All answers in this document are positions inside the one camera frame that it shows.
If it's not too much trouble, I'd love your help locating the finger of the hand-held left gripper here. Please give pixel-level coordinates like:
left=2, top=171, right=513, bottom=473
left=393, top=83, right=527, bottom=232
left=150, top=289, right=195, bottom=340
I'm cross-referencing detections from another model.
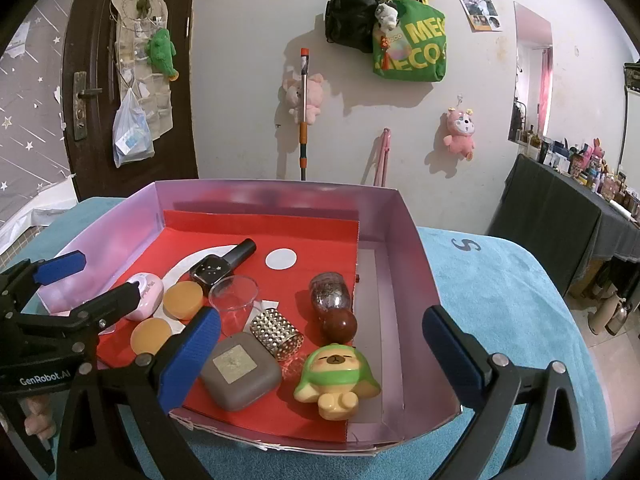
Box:
left=0, top=281, right=142, bottom=361
left=0, top=250, right=87, bottom=321

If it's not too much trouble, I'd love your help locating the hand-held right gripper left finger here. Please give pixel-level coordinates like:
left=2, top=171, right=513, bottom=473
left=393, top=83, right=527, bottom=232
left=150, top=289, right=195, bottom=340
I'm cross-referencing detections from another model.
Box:
left=52, top=305, right=222, bottom=480

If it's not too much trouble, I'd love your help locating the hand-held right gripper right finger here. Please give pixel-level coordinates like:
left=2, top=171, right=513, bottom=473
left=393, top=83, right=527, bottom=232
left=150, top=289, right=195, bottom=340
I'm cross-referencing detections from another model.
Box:
left=422, top=305, right=586, bottom=480

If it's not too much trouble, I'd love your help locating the pink round case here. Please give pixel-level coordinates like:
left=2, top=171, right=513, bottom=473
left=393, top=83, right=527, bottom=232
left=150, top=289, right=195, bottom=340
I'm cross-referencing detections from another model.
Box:
left=122, top=271, right=165, bottom=322

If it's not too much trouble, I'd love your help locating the orange round soap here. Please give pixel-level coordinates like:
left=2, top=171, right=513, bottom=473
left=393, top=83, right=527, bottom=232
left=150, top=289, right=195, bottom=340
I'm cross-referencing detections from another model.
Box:
left=130, top=319, right=173, bottom=356
left=163, top=281, right=205, bottom=321

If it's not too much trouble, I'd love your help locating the brown earbuds case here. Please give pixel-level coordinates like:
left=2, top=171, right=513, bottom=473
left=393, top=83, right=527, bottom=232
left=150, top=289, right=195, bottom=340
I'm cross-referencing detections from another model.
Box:
left=200, top=332, right=282, bottom=412

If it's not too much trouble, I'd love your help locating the clear glass cup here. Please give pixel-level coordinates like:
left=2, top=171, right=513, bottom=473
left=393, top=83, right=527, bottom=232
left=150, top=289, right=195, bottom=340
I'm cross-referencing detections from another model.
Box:
left=208, top=275, right=261, bottom=338

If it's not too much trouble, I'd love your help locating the gold studded cylinder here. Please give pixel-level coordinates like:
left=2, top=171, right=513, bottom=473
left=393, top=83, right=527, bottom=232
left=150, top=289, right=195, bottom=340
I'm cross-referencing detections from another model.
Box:
left=249, top=308, right=304, bottom=362

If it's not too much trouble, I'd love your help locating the green hooded bear toy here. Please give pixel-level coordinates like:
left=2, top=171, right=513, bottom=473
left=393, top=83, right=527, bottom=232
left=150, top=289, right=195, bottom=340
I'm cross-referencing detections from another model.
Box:
left=293, top=342, right=382, bottom=421

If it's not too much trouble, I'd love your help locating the glitter bottle dark red cap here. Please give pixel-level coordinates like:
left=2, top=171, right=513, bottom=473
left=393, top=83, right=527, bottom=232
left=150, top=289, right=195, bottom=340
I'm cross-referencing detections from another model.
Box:
left=308, top=271, right=358, bottom=345

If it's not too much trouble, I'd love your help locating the pink cardboard box red bottom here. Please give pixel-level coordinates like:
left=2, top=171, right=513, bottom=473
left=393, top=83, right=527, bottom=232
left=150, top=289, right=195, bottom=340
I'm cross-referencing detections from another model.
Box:
left=39, top=178, right=463, bottom=457

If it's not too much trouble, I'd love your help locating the person's left hand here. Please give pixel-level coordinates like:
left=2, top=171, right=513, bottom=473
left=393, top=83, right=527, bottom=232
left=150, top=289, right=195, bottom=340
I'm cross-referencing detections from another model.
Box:
left=22, top=393, right=58, bottom=438

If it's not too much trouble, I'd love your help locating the clear plastic bag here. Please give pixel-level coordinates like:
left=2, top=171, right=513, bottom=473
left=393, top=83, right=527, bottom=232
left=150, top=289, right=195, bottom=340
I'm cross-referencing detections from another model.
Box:
left=112, top=87, right=155, bottom=168

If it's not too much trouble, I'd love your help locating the silver kettle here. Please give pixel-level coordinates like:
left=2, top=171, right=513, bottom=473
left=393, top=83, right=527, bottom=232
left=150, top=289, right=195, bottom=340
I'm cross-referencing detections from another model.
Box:
left=589, top=292, right=635, bottom=337

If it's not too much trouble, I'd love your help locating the table with dark cloth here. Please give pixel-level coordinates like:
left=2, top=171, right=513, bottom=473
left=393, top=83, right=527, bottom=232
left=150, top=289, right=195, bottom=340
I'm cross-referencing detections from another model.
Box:
left=487, top=154, right=640, bottom=298

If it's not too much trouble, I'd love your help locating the dark brown door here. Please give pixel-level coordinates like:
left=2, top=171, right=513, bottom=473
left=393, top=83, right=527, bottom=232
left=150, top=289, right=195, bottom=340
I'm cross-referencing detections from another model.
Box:
left=62, top=0, right=201, bottom=201

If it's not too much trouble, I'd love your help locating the pink cloth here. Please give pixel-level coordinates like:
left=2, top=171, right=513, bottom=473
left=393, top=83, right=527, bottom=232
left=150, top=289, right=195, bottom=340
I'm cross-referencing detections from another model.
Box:
left=607, top=430, right=640, bottom=480

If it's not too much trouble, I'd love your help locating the beige hanging organizer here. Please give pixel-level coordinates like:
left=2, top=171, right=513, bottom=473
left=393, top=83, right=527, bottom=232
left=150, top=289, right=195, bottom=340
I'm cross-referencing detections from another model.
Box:
left=110, top=0, right=175, bottom=143

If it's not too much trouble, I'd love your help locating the pink hanging plush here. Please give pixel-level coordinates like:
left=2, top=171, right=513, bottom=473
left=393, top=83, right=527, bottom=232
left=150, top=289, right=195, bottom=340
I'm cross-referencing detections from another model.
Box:
left=444, top=106, right=477, bottom=160

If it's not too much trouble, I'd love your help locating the green dinosaur plush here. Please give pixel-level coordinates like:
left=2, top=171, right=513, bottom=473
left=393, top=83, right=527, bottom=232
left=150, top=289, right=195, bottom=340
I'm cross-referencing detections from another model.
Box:
left=145, top=27, right=179, bottom=82

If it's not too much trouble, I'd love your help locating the row of cosmetics bottles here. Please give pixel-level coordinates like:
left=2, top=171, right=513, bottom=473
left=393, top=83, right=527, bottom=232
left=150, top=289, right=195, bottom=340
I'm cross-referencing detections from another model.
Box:
left=510, top=125, right=640, bottom=213

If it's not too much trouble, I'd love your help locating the pink curtain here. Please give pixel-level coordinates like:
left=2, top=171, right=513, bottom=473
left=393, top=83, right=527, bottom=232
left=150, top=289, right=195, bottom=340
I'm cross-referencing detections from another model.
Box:
left=537, top=47, right=555, bottom=136

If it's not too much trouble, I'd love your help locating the white cabinet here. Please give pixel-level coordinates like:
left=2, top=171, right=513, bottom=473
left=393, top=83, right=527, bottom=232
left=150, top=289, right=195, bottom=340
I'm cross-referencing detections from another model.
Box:
left=617, top=87, right=640, bottom=176

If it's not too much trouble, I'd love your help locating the green tote bag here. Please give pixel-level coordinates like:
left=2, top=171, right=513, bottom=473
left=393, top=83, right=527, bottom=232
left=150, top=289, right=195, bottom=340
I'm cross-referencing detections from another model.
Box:
left=371, top=0, right=447, bottom=83

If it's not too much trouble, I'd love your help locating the black bag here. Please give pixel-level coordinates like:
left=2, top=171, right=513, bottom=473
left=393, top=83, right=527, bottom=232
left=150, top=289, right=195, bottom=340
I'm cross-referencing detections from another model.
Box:
left=622, top=60, right=640, bottom=95

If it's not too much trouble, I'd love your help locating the black backpack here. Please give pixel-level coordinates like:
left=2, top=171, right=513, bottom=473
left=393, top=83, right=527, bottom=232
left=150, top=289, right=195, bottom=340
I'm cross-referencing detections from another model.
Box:
left=325, top=0, right=381, bottom=53

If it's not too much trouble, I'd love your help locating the metal door handle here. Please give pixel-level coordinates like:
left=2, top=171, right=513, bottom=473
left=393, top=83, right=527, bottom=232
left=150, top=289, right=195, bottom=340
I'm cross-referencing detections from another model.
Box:
left=72, top=71, right=103, bottom=142

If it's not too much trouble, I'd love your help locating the orange grey mop handle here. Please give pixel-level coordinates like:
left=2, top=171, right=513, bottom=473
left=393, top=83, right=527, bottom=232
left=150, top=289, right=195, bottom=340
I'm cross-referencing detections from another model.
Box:
left=298, top=47, right=310, bottom=182

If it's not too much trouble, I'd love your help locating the white plush keychain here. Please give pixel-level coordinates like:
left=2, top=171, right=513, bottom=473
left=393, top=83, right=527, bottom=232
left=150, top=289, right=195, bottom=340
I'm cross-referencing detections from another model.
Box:
left=375, top=1, right=400, bottom=31

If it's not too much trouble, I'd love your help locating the photo collage wall poster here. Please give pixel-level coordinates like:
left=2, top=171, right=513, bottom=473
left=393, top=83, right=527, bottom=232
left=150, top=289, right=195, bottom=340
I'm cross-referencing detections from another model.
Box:
left=453, top=0, right=503, bottom=32

